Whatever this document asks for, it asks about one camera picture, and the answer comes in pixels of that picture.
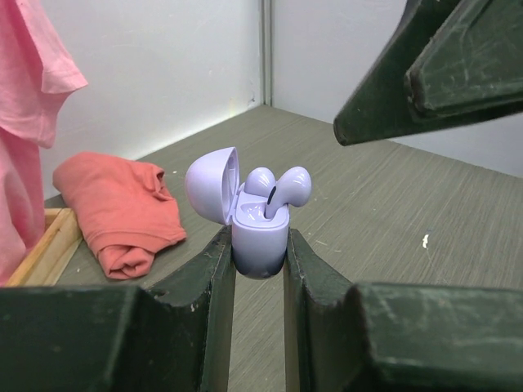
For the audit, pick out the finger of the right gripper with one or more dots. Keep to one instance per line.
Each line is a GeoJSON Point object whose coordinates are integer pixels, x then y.
{"type": "Point", "coordinates": [472, 65]}
{"type": "Point", "coordinates": [378, 108]}

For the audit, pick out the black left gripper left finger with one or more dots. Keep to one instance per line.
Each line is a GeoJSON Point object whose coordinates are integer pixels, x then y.
{"type": "Point", "coordinates": [174, 336]}

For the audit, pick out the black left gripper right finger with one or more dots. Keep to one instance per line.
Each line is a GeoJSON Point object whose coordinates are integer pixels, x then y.
{"type": "Point", "coordinates": [343, 336]}

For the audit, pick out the lilac earbud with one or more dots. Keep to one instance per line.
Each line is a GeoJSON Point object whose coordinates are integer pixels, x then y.
{"type": "Point", "coordinates": [293, 187]}
{"type": "Point", "coordinates": [260, 182]}

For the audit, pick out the lilac earbud case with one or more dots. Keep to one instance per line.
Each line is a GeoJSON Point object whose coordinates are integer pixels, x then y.
{"type": "Point", "coordinates": [215, 192]}

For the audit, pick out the salmon folded shirt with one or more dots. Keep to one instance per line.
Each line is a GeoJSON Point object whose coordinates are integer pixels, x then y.
{"type": "Point", "coordinates": [124, 209]}

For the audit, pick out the pink t-shirt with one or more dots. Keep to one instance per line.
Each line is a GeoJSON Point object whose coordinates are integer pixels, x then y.
{"type": "Point", "coordinates": [37, 76]}

